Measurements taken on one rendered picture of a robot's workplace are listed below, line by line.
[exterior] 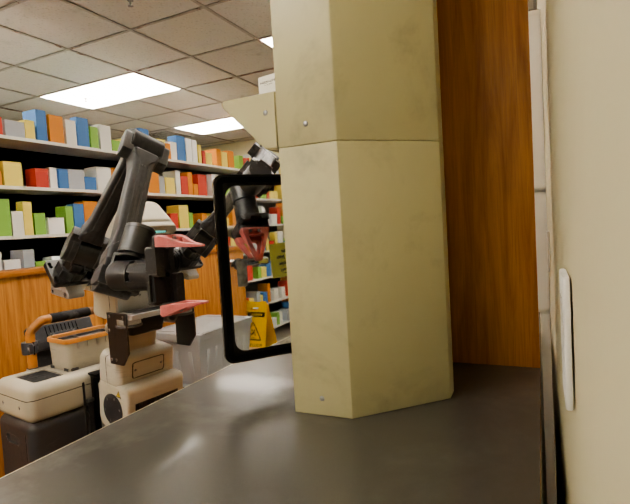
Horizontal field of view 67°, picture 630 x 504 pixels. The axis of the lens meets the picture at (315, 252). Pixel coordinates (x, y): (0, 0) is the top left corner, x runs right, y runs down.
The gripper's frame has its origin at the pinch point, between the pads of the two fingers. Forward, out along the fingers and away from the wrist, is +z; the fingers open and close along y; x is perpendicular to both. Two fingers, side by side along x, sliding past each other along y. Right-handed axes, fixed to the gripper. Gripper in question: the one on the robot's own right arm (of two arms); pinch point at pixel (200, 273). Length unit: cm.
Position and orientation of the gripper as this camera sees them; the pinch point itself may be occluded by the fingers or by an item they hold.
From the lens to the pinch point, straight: 84.1
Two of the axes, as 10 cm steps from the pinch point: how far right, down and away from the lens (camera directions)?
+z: 9.0, -0.4, -4.2
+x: 4.2, -0.7, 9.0
